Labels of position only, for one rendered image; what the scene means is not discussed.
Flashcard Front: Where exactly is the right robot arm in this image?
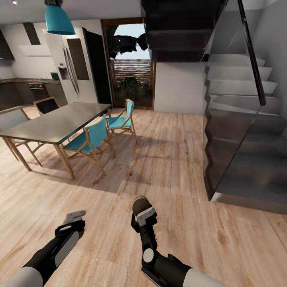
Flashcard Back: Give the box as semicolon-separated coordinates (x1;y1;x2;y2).
131;206;229;287

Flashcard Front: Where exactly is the pillar candle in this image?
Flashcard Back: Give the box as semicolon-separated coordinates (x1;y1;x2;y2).
63;217;85;240
132;195;151;216

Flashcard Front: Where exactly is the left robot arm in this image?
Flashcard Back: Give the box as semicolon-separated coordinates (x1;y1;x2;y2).
2;210;86;287

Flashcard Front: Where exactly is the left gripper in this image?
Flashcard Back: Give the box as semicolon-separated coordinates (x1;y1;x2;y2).
55;220;85;236

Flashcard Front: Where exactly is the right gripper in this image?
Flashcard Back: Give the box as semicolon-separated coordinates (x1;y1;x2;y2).
131;212;157;237

